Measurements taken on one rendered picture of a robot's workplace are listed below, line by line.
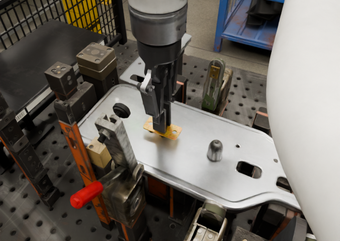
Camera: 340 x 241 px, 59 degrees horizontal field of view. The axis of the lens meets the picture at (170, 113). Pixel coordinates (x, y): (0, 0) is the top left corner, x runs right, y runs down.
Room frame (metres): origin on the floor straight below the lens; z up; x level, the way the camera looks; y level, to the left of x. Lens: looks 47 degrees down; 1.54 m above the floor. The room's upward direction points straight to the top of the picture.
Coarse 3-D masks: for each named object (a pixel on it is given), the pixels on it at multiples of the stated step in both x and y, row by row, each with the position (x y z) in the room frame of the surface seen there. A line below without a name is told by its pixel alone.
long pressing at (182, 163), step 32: (128, 96) 0.56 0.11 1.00; (96, 128) 0.45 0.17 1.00; (128, 128) 0.45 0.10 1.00; (192, 128) 0.45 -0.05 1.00; (224, 128) 0.45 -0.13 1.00; (160, 160) 0.36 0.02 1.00; (192, 160) 0.36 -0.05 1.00; (224, 160) 0.36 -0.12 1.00; (256, 160) 0.36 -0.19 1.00; (192, 192) 0.28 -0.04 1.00; (224, 192) 0.28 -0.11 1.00; (256, 192) 0.28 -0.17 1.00; (288, 192) 0.28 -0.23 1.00
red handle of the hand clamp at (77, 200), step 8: (120, 168) 0.29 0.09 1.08; (104, 176) 0.26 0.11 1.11; (112, 176) 0.26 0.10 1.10; (120, 176) 0.27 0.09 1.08; (96, 184) 0.23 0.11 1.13; (104, 184) 0.24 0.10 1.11; (80, 192) 0.21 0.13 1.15; (88, 192) 0.21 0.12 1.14; (96, 192) 0.22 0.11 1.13; (72, 200) 0.19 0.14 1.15; (80, 200) 0.19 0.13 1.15; (88, 200) 0.20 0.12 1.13
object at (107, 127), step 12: (120, 108) 0.31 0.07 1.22; (96, 120) 0.28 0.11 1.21; (108, 120) 0.30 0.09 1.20; (120, 120) 0.28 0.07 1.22; (108, 132) 0.27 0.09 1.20; (120, 132) 0.28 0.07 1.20; (108, 144) 0.28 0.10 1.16; (120, 144) 0.27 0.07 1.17; (120, 156) 0.28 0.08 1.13; (132, 156) 0.29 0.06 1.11; (132, 168) 0.29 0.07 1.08
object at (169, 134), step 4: (148, 120) 0.45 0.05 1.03; (144, 124) 0.44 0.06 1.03; (148, 124) 0.44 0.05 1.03; (152, 124) 0.44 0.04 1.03; (172, 124) 0.44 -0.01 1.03; (144, 128) 0.43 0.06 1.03; (148, 128) 0.43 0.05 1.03; (152, 128) 0.43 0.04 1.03; (168, 128) 0.43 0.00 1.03; (172, 128) 0.43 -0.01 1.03; (176, 128) 0.43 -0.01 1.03; (180, 128) 0.43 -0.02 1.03; (156, 132) 0.42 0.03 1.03; (160, 132) 0.41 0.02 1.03; (168, 132) 0.41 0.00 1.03; (172, 132) 0.42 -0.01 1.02; (180, 132) 0.41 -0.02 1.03; (164, 136) 0.40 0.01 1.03; (168, 136) 0.40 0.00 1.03; (172, 136) 0.40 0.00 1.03; (176, 136) 0.40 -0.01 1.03
